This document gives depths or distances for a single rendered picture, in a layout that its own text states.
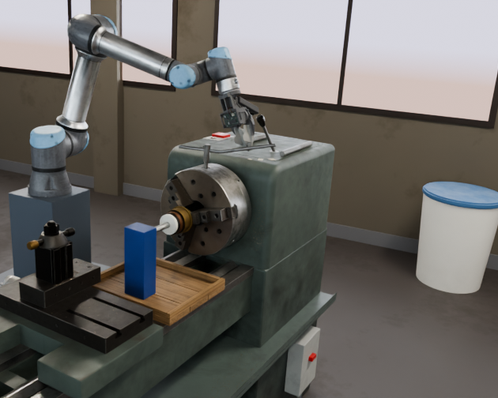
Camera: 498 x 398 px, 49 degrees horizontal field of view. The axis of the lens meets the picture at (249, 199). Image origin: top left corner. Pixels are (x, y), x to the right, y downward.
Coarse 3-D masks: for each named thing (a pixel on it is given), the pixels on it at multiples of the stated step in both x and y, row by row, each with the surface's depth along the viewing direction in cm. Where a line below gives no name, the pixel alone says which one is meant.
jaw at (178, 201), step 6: (174, 180) 193; (168, 186) 193; (174, 186) 192; (180, 186) 194; (168, 192) 194; (174, 192) 192; (180, 192) 192; (186, 192) 194; (168, 198) 192; (174, 198) 190; (180, 198) 190; (186, 198) 192; (174, 204) 188; (180, 204) 189; (186, 204) 191; (192, 204) 197
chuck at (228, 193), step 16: (192, 176) 192; (208, 176) 188; (224, 176) 192; (192, 192) 193; (208, 192) 190; (224, 192) 186; (240, 192) 193; (160, 208) 203; (192, 208) 201; (240, 208) 191; (208, 224) 193; (224, 224) 189; (240, 224) 193; (192, 240) 198; (208, 240) 195; (224, 240) 191
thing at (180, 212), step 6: (174, 210) 184; (180, 210) 184; (186, 210) 186; (174, 216) 181; (180, 216) 183; (186, 216) 184; (180, 222) 182; (186, 222) 183; (192, 222) 186; (180, 228) 182; (186, 228) 185; (174, 234) 183
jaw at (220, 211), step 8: (200, 208) 191; (208, 208) 189; (216, 208) 188; (224, 208) 186; (232, 208) 188; (192, 216) 186; (200, 216) 186; (208, 216) 186; (216, 216) 186; (224, 216) 186; (232, 216) 188
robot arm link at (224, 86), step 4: (224, 80) 187; (228, 80) 187; (232, 80) 188; (236, 80) 188; (220, 84) 188; (224, 84) 187; (228, 84) 187; (232, 84) 188; (236, 84) 189; (220, 88) 189; (224, 88) 188; (228, 88) 187; (232, 88) 188; (236, 88) 189; (220, 92) 189; (224, 92) 189
